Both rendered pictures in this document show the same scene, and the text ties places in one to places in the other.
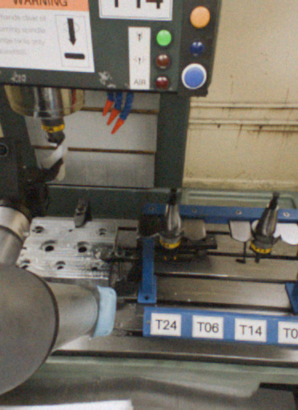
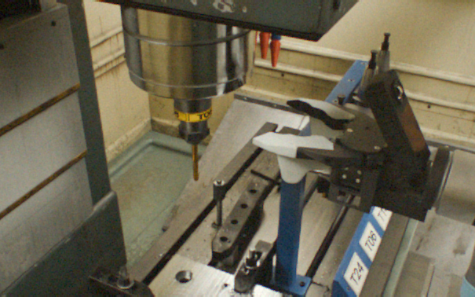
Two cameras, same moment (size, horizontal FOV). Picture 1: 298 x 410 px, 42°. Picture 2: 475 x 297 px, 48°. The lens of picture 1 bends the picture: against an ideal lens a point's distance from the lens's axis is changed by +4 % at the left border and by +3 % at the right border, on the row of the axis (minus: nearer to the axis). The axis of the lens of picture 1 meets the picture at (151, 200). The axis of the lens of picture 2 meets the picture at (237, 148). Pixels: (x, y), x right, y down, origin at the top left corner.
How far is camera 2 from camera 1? 0.91 m
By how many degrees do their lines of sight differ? 52
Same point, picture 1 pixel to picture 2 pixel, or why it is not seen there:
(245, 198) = (115, 174)
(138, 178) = (74, 210)
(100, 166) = (21, 233)
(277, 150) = (115, 96)
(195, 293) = (310, 240)
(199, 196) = not seen: hidden behind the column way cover
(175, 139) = (92, 119)
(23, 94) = (239, 51)
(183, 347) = (378, 277)
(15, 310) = not seen: outside the picture
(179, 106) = (85, 67)
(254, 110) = not seen: hidden behind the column
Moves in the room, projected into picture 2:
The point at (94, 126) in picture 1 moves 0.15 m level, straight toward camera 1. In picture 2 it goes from (1, 164) to (74, 177)
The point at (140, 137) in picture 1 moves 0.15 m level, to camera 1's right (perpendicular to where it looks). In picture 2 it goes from (64, 140) to (107, 109)
